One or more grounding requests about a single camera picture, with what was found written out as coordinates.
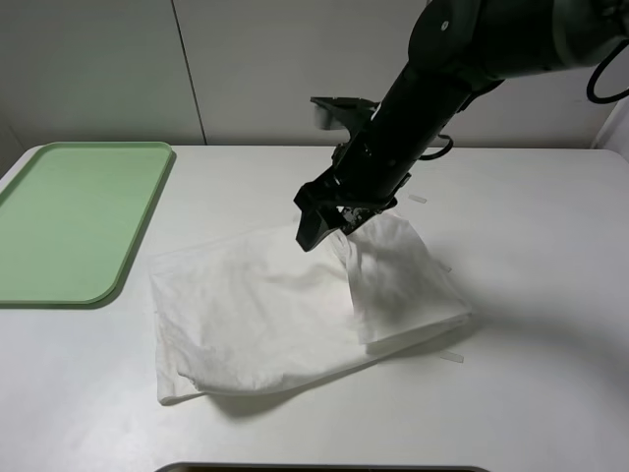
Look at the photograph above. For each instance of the white short sleeve shirt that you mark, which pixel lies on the white short sleeve shirt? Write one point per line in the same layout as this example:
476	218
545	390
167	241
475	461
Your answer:
255	314

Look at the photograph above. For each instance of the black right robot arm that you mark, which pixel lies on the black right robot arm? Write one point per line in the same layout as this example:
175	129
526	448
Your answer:
458	51

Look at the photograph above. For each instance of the green plastic tray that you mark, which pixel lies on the green plastic tray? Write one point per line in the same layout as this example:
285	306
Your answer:
72	219

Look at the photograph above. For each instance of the clear tape strip lower right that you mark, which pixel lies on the clear tape strip lower right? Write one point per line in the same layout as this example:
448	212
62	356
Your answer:
451	357

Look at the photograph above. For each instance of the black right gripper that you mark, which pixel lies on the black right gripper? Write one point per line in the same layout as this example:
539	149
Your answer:
365	173

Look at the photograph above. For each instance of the clear tape strip upper right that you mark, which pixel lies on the clear tape strip upper right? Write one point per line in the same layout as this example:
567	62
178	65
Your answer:
417	199

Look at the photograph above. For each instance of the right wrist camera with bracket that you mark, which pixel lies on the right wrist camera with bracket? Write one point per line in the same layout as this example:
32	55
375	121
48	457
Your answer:
336	113

